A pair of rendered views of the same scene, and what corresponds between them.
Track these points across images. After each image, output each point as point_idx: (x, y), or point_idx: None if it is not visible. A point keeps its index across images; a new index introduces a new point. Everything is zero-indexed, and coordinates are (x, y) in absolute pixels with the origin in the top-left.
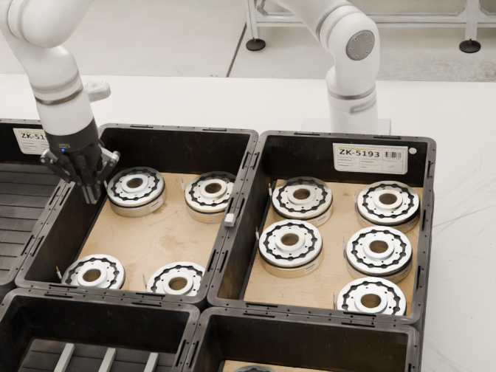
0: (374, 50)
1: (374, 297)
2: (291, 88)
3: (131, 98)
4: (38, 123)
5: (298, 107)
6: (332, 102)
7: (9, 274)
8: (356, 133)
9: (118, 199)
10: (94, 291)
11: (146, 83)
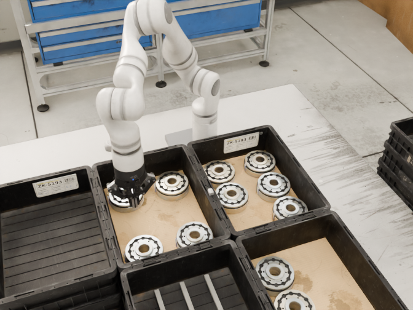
0: (219, 88)
1: (289, 206)
2: (142, 122)
3: (51, 150)
4: (50, 175)
5: (153, 130)
6: (199, 120)
7: (112, 264)
8: (212, 133)
9: (123, 203)
10: (170, 253)
11: (55, 139)
